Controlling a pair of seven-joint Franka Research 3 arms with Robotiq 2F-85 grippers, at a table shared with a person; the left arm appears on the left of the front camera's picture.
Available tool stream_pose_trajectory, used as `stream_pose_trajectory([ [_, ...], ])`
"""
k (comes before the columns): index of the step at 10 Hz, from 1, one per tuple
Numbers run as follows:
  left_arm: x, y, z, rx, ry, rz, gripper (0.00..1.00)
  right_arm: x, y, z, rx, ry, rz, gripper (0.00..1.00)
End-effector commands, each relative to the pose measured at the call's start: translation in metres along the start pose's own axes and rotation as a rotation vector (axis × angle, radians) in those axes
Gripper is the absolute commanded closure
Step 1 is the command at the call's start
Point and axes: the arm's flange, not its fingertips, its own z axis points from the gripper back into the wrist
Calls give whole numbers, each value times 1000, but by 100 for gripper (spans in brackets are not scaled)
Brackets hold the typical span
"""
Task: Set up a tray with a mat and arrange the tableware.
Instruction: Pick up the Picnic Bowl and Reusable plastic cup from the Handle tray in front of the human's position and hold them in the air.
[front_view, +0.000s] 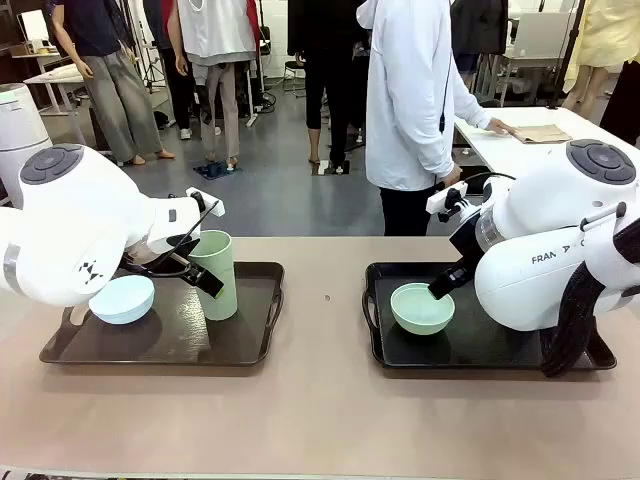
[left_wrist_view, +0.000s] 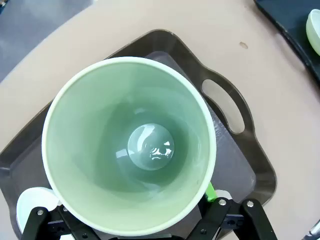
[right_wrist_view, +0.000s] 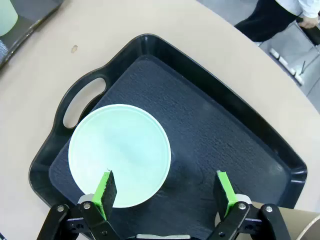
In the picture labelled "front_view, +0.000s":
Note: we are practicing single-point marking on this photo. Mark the person's left forearm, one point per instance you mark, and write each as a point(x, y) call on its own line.
point(472, 111)

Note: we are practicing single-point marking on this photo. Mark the mannequin in yellow garment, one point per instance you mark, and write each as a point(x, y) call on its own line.
point(600, 40)

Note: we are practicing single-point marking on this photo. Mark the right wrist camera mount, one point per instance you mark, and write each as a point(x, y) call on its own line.
point(445, 196)

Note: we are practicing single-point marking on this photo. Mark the person in dark clothes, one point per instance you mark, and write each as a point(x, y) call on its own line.
point(625, 105)

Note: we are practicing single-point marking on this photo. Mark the brown plastic tray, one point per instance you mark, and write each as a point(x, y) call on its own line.
point(175, 345)

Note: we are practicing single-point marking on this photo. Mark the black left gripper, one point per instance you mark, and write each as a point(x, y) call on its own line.
point(165, 264)

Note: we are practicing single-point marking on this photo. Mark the white air purifier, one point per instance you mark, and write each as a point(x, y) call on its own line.
point(20, 125)

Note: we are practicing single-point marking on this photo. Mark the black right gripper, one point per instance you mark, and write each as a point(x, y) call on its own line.
point(467, 240)

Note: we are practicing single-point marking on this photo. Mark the white side table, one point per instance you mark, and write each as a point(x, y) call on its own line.
point(540, 155)

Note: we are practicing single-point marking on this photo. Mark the light blue bowl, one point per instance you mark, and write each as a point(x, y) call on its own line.
point(131, 301)

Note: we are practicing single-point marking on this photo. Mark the blue mannequin base plate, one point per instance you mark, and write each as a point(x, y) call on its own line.
point(217, 169)

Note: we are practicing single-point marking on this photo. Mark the mannequin in white vest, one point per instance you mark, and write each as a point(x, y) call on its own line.
point(220, 65)

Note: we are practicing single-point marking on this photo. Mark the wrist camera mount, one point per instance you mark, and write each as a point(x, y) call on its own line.
point(206, 206)
point(445, 196)

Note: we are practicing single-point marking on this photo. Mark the green bowl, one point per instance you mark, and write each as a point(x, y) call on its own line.
point(420, 321)

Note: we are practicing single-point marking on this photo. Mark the tall green cup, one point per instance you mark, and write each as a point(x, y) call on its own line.
point(221, 250)

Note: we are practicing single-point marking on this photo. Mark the figure in black clothes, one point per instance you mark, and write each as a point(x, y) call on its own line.
point(325, 75)

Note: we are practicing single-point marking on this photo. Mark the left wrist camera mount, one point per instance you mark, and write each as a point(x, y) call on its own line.
point(206, 206)

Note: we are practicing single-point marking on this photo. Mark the mannequin in grey trousers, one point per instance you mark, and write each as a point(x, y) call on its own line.
point(115, 85)

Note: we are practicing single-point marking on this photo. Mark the wooden background table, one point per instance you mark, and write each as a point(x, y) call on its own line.
point(50, 80)

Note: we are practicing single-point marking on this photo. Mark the white background desk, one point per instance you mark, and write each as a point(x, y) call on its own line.
point(540, 40)

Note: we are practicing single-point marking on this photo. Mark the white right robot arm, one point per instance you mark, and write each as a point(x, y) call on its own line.
point(550, 200)

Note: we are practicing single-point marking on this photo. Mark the person in white jacket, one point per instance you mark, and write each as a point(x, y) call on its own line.
point(410, 100)

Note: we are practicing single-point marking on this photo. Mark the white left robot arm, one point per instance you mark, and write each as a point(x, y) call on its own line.
point(75, 235)

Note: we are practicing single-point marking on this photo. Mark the person's right hand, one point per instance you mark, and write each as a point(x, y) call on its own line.
point(451, 176)

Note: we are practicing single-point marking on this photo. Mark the person's right forearm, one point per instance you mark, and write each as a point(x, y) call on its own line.
point(442, 150)

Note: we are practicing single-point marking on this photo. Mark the person's left hand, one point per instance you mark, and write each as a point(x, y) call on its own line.
point(501, 127)

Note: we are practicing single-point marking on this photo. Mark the black plastic tray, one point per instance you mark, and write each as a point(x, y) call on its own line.
point(425, 350)

